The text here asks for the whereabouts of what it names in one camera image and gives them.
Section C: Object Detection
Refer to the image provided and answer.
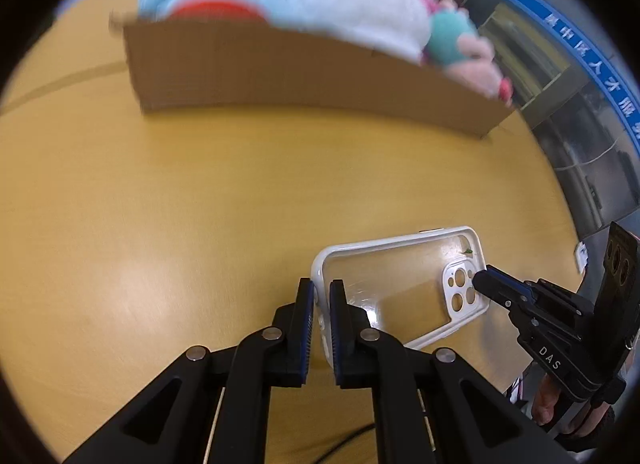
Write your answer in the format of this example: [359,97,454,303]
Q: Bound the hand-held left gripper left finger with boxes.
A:
[62,278,316,464]

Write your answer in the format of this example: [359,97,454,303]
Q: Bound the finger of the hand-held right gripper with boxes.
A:
[472,270,525,325]
[486,265,540,301]

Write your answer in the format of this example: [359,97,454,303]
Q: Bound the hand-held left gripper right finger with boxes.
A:
[328,280,578,464]

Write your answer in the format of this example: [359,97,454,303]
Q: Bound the clear white phone case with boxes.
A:
[311,226,491,370]

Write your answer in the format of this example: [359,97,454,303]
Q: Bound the pig plush toy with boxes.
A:
[422,0,515,107]

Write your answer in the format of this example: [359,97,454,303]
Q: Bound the cardboard box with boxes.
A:
[109,12,522,141]

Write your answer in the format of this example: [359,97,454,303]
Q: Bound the pink plush toy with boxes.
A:
[247,0,437,63]

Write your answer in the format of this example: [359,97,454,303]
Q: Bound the person's right hand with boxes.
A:
[530,373,567,428]

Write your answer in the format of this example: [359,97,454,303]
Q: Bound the glass door with blue banner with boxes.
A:
[440,0,640,245]

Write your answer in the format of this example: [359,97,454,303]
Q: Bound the black cable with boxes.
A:
[307,423,377,464]

